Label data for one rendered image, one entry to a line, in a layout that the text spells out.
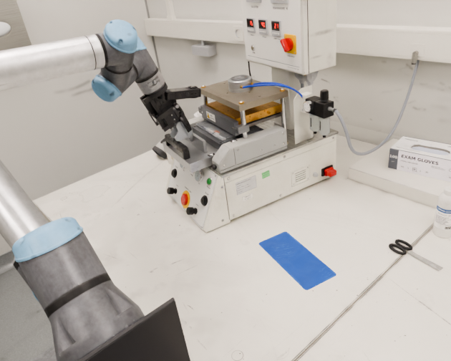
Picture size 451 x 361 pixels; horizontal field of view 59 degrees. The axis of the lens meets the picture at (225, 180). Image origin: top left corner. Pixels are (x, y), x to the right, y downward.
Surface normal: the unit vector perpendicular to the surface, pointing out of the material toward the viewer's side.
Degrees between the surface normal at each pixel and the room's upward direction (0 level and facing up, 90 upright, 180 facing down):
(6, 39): 90
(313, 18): 90
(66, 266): 44
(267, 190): 90
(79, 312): 29
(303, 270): 0
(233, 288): 0
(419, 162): 90
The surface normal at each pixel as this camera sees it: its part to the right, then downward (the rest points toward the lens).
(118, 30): 0.33, -0.40
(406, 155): -0.68, 0.39
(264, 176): 0.49, 0.37
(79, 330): -0.15, -0.45
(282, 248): -0.12, -0.86
